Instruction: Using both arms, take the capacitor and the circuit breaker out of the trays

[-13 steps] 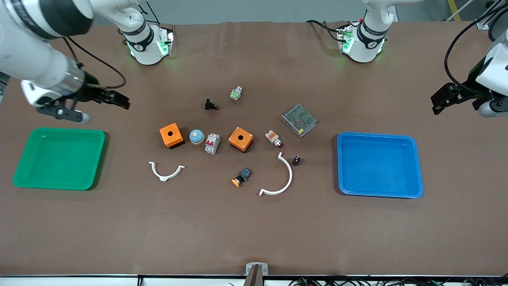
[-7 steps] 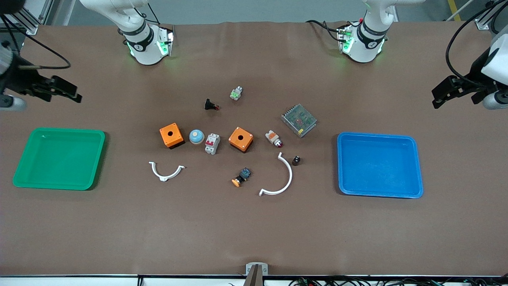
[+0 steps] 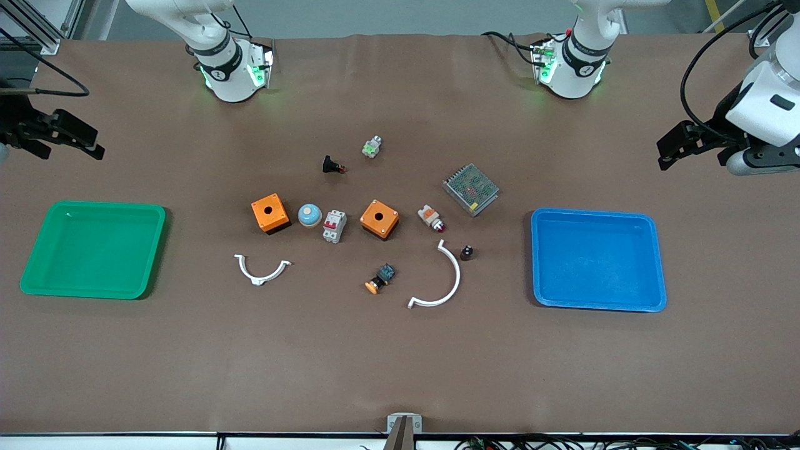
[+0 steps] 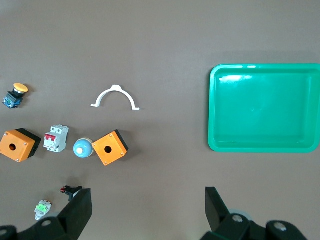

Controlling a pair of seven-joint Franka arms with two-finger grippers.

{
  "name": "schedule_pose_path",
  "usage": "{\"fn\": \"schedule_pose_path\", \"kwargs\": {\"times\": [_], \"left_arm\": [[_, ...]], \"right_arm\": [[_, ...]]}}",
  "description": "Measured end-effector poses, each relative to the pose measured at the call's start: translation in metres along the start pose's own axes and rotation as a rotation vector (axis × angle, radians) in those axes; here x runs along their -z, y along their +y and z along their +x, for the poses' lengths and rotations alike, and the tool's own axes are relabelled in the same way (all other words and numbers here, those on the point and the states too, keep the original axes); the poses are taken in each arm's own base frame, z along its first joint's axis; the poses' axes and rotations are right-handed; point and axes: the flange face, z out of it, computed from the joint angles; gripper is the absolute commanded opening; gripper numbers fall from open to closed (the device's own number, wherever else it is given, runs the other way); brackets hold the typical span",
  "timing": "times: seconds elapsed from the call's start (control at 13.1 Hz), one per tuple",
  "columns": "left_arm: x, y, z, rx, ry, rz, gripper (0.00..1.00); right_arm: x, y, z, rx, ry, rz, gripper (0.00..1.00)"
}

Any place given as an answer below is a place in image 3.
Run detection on white circuit breaker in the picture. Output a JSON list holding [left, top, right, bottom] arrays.
[[322, 209, 348, 244]]

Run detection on green plastic tray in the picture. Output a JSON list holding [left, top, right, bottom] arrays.
[[20, 200, 167, 301]]

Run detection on blue plastic tray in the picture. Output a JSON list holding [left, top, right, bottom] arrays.
[[531, 208, 668, 313]]

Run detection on orange button box with hole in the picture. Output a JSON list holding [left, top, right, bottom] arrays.
[[360, 199, 400, 241], [251, 193, 291, 235]]

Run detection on metal mesh power supply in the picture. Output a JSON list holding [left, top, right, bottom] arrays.
[[442, 163, 500, 218]]

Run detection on small white pipe clamp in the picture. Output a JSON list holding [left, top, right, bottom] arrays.
[[234, 253, 293, 286]]

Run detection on red lamp white orange body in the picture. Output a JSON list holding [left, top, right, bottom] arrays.
[[417, 204, 446, 234]]

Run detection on large white pipe clamp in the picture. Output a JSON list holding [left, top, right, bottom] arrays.
[[407, 239, 462, 309]]

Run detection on orange mushroom push button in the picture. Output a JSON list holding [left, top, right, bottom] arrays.
[[365, 264, 396, 295]]

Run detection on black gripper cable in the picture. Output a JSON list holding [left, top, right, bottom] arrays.
[[680, 0, 788, 141], [0, 26, 90, 98]]

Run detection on aluminium frame profile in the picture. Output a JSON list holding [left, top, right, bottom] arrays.
[[0, 0, 79, 56], [748, 0, 800, 48]]

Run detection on metal table edge bracket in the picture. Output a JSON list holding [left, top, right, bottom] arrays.
[[387, 413, 423, 450]]

